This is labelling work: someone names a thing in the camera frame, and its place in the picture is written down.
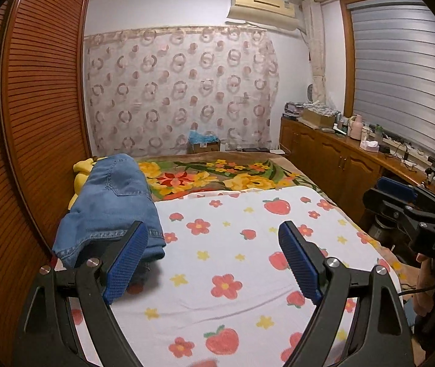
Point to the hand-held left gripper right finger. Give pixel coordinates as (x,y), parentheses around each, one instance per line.
(299,263)

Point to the white tissue box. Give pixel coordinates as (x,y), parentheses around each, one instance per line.
(369,145)

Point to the blue cloth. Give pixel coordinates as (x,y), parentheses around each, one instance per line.
(202,136)

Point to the white power strip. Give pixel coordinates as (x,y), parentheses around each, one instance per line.
(412,151)

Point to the person's right hand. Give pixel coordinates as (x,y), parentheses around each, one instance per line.
(427,279)

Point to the floral blanket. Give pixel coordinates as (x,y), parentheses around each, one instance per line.
(202,176)

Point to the white strawberry print sheet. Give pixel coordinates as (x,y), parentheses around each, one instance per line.
(240,260)

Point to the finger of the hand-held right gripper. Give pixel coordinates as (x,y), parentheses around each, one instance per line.
(383,204)
(397,189)

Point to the dark green cylinder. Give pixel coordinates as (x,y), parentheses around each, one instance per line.
(379,231)

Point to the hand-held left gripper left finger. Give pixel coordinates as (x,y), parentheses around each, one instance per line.
(125,263)

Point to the grey window blind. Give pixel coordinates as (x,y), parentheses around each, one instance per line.
(400,65)

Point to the beige lace curtain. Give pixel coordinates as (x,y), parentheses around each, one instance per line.
(316,53)

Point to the wooden slatted wardrobe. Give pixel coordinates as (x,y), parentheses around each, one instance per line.
(41,103)

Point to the blue denim pants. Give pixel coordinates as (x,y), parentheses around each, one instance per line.
(110,198)

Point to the yellow plush toy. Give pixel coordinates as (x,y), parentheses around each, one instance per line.
(81,168)

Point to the pink thermos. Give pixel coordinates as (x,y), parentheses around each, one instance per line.
(355,128)

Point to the wooden window frame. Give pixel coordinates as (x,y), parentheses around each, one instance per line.
(349,46)

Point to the wall air conditioner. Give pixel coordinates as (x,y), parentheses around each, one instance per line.
(263,4)

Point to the sheer circle pattern curtain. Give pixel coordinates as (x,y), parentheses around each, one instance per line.
(183,84)

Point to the wooden sideboard cabinet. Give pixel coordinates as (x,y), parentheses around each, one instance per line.
(332,153)

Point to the patterned storage box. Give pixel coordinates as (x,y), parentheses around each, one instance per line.
(318,116)

